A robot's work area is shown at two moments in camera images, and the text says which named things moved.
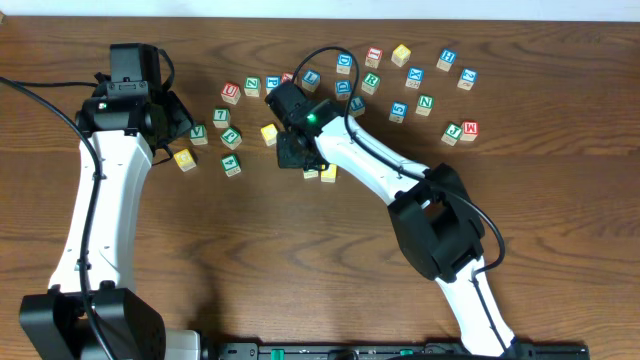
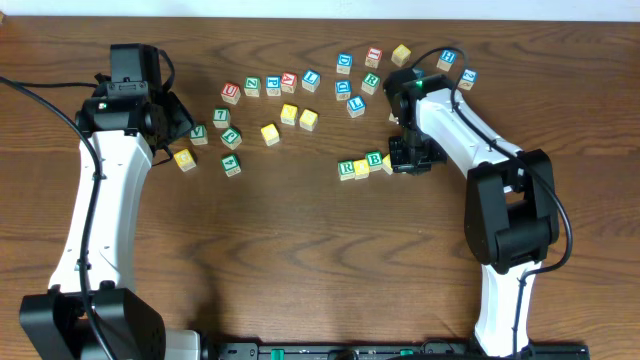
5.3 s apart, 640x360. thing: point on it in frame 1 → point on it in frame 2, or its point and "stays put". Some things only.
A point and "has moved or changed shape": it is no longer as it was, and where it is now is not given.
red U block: x=231 y=93 stays put
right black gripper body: x=290 y=155 → x=414 y=149
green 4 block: x=231 y=165 stays put
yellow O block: x=330 y=174 has moved or changed shape
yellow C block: x=269 y=133 stays put
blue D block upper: x=344 y=61 stays put
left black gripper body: x=180 y=118 stays put
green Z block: x=252 y=86 stays put
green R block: x=309 y=174 has moved or changed shape
